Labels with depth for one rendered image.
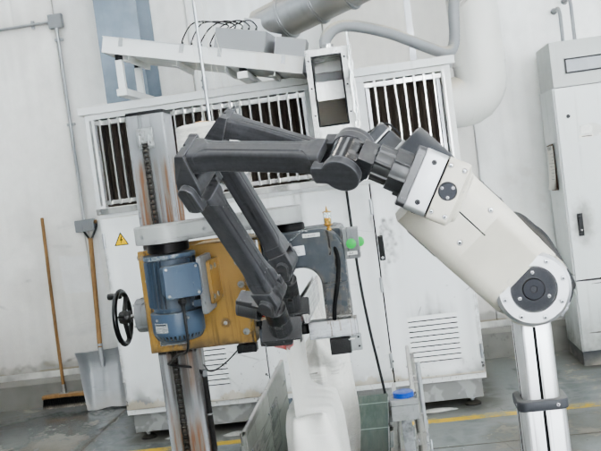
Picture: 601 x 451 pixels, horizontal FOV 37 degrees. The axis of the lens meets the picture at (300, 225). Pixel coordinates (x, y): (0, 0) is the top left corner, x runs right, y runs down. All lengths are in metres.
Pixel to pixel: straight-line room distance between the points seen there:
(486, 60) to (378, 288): 1.56
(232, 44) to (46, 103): 2.31
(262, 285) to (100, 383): 4.86
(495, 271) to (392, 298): 3.54
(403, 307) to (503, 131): 1.85
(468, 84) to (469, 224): 3.93
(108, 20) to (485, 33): 2.61
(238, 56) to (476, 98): 1.54
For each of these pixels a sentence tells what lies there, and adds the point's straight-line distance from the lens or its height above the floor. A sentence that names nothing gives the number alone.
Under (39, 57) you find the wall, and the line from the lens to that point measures 7.21.
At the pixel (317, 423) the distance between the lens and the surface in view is 2.64.
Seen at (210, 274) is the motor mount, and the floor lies 1.26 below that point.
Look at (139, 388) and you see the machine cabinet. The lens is 5.74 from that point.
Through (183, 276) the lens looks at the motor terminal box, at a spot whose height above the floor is 1.27.
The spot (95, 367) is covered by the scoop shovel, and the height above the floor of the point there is 0.30.
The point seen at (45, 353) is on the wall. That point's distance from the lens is 7.30.
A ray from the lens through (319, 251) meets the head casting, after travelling 2.66.
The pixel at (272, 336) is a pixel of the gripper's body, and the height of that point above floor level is 1.11.
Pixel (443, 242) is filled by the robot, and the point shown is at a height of 1.33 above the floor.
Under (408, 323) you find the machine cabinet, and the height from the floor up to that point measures 0.55.
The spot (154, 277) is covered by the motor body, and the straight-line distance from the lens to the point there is 2.57.
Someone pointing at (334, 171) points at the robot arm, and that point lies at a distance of 1.70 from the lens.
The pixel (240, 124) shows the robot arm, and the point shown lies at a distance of 2.35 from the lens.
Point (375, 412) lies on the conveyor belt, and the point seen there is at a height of 0.38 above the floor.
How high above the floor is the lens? 1.50
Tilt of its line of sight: 3 degrees down
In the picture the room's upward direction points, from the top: 7 degrees counter-clockwise
